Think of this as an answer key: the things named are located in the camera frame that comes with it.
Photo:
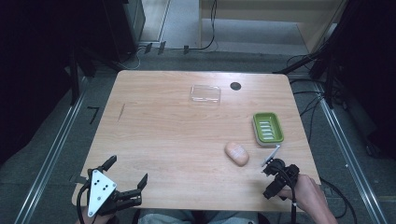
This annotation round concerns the person's left hand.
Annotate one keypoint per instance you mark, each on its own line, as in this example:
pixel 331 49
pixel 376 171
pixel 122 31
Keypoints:
pixel 90 220

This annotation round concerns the light wooden shelf unit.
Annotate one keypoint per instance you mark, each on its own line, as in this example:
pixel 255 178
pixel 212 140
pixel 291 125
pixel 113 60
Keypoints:
pixel 267 12

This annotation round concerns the green soap dish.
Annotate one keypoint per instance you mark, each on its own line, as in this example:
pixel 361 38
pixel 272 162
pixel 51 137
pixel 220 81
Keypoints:
pixel 267 128

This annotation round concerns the clear plastic lid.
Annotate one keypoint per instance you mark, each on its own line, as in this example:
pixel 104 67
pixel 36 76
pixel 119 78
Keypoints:
pixel 205 94

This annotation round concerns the black round table grommet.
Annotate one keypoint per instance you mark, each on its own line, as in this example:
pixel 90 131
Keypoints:
pixel 235 86

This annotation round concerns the black cabinet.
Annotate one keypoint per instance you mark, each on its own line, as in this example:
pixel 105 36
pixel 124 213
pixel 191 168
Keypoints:
pixel 124 28

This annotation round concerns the person's legs in jeans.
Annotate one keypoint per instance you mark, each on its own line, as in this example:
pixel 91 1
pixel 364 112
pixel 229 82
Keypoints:
pixel 199 217

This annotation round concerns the black metal stand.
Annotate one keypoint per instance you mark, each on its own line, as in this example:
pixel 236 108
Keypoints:
pixel 74 77
pixel 314 56

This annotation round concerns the black curtain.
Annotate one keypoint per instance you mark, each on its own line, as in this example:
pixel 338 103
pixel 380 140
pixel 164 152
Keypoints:
pixel 31 77
pixel 370 71

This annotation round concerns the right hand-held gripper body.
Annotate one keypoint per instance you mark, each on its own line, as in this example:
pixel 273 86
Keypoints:
pixel 285 174

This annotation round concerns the peach soap bar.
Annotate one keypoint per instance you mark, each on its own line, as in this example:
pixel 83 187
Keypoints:
pixel 237 154

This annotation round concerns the metal floor rail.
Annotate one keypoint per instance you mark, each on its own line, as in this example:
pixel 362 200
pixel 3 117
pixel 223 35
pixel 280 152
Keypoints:
pixel 351 161
pixel 53 155

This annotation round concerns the person's right hand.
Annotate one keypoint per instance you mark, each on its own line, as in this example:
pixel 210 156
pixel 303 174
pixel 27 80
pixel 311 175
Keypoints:
pixel 306 193

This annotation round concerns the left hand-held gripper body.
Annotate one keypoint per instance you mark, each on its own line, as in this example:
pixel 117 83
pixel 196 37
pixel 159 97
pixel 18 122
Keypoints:
pixel 101 189

